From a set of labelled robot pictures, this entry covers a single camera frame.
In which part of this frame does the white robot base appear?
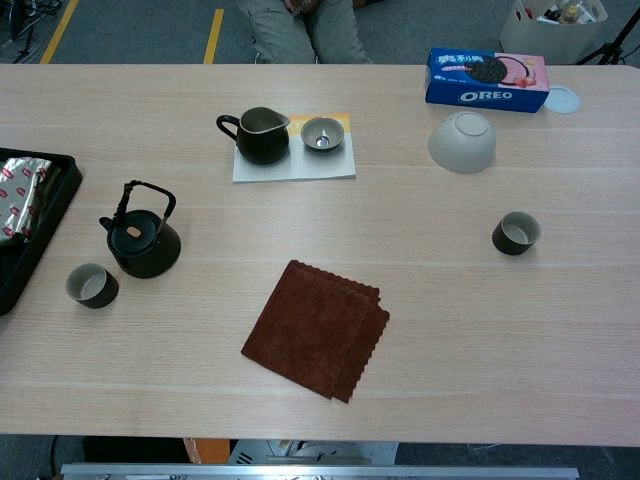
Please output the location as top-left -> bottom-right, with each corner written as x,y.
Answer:
227,439 -> 400,466

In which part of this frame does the white round lid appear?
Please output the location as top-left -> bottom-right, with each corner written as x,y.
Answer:
542,84 -> 582,115

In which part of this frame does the upturned white bowl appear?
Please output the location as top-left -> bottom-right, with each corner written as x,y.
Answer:
427,111 -> 498,175

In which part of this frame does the silver foil snack pack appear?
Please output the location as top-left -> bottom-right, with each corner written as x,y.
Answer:
0,156 -> 54,245

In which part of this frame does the blue Oreo biscuit box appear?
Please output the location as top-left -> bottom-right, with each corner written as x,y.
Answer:
424,47 -> 551,114

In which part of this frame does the small grey strainer bowl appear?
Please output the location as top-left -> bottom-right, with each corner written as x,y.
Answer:
300,116 -> 345,153

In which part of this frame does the white and orange booklet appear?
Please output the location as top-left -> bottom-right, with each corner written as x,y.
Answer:
232,112 -> 358,185

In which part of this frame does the black teapot with loop handle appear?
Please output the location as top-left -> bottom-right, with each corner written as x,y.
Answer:
98,179 -> 182,280

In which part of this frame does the aluminium rail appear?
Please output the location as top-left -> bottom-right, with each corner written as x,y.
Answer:
59,463 -> 580,480

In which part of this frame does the brown folded cloth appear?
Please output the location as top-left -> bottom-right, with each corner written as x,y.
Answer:
240,259 -> 391,405

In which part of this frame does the dark cup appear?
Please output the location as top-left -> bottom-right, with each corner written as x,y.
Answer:
65,262 -> 120,310
491,210 -> 542,257

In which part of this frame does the black tray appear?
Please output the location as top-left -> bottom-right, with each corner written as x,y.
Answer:
0,147 -> 84,317

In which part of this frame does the seated person in grey trousers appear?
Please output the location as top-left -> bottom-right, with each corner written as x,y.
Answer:
234,0 -> 374,65

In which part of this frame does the black equipment stand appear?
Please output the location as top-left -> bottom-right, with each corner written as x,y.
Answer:
0,0 -> 64,64

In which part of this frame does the white storage bin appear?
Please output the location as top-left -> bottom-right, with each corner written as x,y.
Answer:
499,0 -> 609,65

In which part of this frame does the black pouring pitcher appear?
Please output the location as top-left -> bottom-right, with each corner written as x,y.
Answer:
215,106 -> 292,166

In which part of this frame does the black tripod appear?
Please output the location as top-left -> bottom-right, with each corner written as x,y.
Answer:
574,4 -> 640,66

